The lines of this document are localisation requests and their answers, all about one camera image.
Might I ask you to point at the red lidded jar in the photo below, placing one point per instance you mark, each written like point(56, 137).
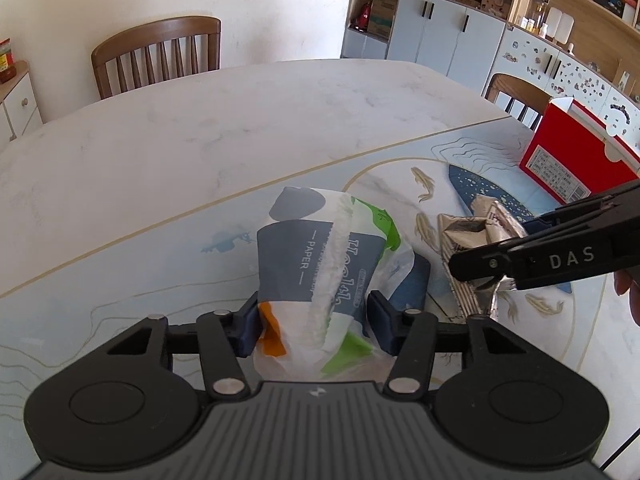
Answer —
point(6, 60)

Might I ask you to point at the person's right hand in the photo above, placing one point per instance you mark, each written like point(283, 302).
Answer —
point(634, 300)

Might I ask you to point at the white tissue paper pack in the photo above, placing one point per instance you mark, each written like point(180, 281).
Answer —
point(300, 255)

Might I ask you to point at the silver foil packet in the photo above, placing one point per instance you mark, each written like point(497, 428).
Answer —
point(465, 230)

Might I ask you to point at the brown wooden slatted chair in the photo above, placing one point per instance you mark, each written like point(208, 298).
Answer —
point(160, 30)
point(520, 85)

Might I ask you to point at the white rectangular container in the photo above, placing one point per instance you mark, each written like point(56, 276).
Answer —
point(560, 25)

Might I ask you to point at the white sideboard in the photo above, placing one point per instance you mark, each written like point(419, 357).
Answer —
point(22, 105)

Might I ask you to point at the white marble desktop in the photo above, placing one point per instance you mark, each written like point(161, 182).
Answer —
point(200, 135)

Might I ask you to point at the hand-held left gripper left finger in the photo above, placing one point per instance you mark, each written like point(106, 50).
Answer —
point(247, 330)

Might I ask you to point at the white cabinet with stickers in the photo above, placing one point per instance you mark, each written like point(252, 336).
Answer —
point(575, 75)

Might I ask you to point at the red cardboard shoe box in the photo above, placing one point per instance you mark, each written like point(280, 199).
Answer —
point(560, 145)

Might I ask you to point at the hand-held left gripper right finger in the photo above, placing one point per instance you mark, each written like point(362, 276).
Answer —
point(382, 325)

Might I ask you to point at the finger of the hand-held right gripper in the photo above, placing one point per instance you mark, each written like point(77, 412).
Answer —
point(590, 207)
point(550, 262)

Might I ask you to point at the grey lower cabinet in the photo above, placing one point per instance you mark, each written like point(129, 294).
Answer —
point(440, 35)

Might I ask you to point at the wooden wall shelf unit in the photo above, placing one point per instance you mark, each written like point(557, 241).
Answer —
point(595, 25)

